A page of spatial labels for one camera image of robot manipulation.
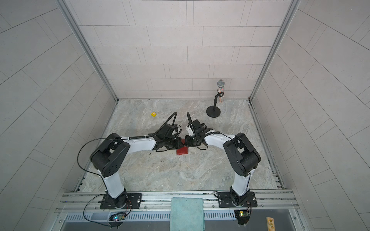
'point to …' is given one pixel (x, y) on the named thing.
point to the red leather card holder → (184, 150)
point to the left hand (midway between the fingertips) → (188, 144)
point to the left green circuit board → (117, 216)
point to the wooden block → (270, 224)
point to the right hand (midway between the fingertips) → (184, 144)
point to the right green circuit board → (242, 216)
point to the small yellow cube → (153, 114)
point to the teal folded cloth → (187, 214)
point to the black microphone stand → (214, 111)
